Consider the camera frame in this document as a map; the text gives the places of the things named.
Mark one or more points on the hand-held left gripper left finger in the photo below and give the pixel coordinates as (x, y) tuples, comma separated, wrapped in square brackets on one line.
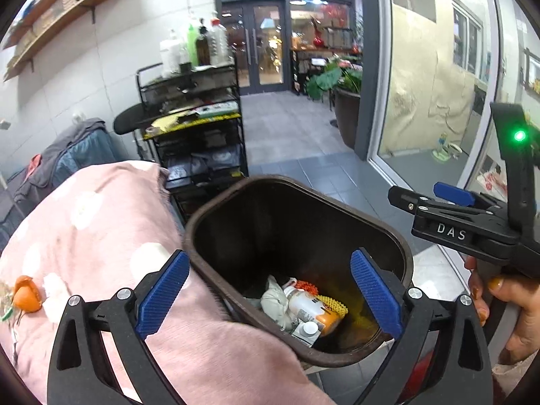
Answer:
[(164, 291)]

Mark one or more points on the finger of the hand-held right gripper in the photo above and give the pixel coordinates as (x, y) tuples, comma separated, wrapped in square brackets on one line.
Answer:
[(405, 198), (453, 193)]

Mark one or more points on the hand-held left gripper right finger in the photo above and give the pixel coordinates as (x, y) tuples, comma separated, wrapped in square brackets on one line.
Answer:
[(375, 299)]

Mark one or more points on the yellow foam fruit net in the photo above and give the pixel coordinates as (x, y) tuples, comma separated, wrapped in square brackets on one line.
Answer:
[(335, 306)]

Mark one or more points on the orange bottle with white label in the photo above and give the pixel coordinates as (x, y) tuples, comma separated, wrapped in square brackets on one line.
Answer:
[(306, 308)]

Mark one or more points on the beige paper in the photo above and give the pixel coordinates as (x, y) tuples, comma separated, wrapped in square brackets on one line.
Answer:
[(272, 303)]

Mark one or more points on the dark brown trash bin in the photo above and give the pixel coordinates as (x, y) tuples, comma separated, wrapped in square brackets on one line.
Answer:
[(261, 219)]

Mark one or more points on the person's right hand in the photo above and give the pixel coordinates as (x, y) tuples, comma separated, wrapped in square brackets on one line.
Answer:
[(527, 316)]

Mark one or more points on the red printed plastic bag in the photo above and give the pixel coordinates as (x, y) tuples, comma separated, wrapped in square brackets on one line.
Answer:
[(493, 177)]

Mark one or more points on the orange mesh net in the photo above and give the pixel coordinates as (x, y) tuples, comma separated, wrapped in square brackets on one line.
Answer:
[(306, 287)]

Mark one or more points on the white carton with round cap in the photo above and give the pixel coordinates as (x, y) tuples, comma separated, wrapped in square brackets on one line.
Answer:
[(308, 331)]

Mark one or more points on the pink polka dot blanket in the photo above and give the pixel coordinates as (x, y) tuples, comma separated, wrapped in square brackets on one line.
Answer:
[(105, 228)]

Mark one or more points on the potted green plant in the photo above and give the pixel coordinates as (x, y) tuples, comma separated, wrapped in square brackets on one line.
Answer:
[(346, 109)]

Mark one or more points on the large glass window pane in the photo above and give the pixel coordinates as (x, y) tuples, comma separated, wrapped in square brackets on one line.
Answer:
[(422, 71)]

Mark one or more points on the orange peel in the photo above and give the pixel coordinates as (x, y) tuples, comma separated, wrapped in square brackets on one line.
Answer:
[(27, 299)]

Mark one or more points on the grey blue jacket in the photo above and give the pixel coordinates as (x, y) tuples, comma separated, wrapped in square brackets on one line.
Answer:
[(84, 158)]

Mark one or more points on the silver foil wrapper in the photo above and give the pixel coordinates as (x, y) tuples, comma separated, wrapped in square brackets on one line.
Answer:
[(6, 308)]

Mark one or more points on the black metal rack cart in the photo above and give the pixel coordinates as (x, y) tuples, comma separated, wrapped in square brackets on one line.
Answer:
[(232, 135)]

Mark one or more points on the black chair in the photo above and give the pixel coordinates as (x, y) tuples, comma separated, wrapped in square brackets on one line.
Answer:
[(128, 120)]

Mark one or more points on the grey blanket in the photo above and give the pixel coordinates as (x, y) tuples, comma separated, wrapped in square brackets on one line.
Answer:
[(63, 143)]

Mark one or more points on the red cloth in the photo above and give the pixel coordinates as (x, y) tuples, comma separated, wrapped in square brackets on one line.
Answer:
[(34, 164)]

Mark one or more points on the shop display shelf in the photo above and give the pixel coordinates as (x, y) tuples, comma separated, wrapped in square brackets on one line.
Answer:
[(325, 29)]

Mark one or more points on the glass double door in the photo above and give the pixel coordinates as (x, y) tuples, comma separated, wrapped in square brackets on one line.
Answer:
[(257, 46)]

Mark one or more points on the small dark jar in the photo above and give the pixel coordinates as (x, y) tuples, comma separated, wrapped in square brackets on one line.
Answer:
[(184, 67)]

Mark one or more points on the clear plastic bottle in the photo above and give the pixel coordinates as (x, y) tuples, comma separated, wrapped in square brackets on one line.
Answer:
[(219, 44)]

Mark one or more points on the dark brown bottle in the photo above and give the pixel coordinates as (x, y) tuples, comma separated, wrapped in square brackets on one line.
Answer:
[(203, 48)]

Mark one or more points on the green bottle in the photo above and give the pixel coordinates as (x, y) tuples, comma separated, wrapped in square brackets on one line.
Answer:
[(192, 46)]

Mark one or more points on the white wall socket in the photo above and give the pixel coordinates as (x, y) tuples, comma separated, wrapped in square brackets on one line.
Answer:
[(79, 117)]

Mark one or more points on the wooden wall shelf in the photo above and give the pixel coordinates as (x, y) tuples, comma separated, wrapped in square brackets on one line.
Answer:
[(63, 17)]

